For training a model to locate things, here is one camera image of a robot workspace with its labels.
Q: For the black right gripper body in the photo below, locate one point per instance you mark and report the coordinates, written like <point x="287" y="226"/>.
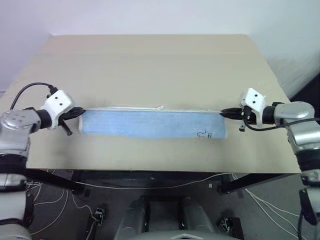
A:
<point x="246" y="115"/>

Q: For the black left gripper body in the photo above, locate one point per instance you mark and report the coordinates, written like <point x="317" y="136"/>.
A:
<point x="68" y="116"/>

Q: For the light blue towel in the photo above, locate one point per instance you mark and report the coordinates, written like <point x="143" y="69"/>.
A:
<point x="150" y="123"/>

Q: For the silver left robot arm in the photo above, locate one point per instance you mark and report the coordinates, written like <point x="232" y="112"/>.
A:
<point x="15" y="130"/>

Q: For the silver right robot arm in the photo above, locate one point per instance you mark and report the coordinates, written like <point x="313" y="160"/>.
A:
<point x="297" y="115"/>

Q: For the black metal floor clamp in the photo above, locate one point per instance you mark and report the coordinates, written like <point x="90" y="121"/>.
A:
<point x="100" y="215"/>
<point x="228" y="225"/>

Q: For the grey right robot leg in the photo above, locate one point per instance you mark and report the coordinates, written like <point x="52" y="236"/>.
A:
<point x="195" y="217"/>

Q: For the grey robot leg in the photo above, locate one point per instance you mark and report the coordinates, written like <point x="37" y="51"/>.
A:
<point x="132" y="217"/>
<point x="195" y="217"/>

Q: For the grey left robot leg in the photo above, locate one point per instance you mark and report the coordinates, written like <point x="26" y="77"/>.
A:
<point x="132" y="217"/>

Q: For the grey robot torso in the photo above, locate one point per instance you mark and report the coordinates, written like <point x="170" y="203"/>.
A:
<point x="185" y="235"/>

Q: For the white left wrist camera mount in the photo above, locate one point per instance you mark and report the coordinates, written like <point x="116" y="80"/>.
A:
<point x="58" y="102"/>

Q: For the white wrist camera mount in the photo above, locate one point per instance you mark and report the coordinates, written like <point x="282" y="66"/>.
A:
<point x="253" y="98"/>
<point x="58" y="102"/>

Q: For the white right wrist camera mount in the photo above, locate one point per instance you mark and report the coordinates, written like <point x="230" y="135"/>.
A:
<point x="253" y="98"/>

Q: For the black table frame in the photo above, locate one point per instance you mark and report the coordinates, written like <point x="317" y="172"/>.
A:
<point x="150" y="176"/>

